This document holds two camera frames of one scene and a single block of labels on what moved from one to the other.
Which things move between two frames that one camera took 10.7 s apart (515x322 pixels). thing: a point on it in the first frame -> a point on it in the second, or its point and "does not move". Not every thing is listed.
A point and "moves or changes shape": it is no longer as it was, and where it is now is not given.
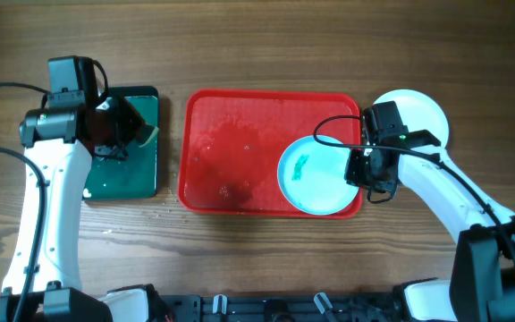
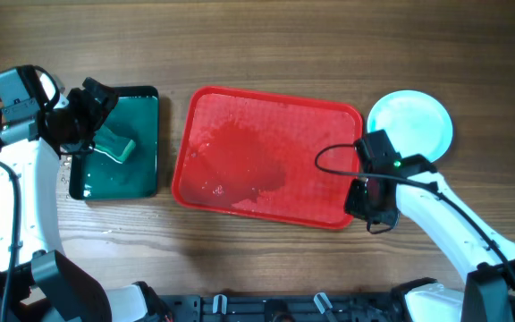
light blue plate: (311, 176) -> (415, 122)
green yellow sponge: (147, 134) moves or changes shape
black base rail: (281, 308) does not move
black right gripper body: (358, 171) -> (358, 204)
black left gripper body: (121, 122) -> (81, 115)
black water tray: (135, 177) does not move
